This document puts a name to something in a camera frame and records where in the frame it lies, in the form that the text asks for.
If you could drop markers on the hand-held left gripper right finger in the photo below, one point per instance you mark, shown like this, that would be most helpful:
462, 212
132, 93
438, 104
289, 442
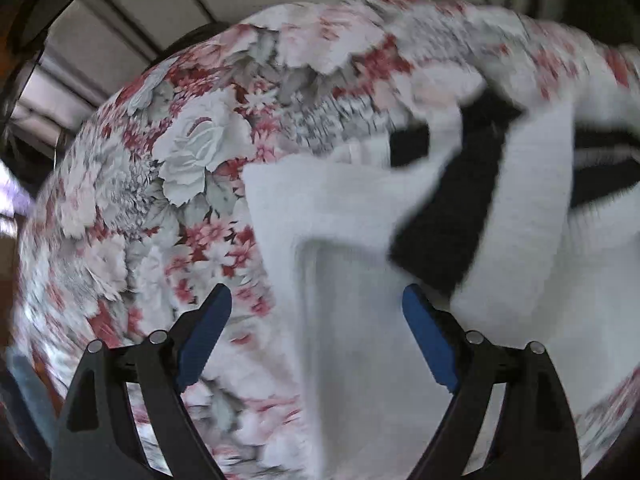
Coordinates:
430, 340

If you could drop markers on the white sweater with black trim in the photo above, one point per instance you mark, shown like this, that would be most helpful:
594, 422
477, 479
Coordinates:
350, 310

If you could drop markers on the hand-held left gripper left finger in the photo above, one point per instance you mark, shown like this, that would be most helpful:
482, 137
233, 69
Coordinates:
205, 335

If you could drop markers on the floral blanket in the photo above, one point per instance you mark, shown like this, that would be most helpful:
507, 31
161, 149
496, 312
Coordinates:
175, 185

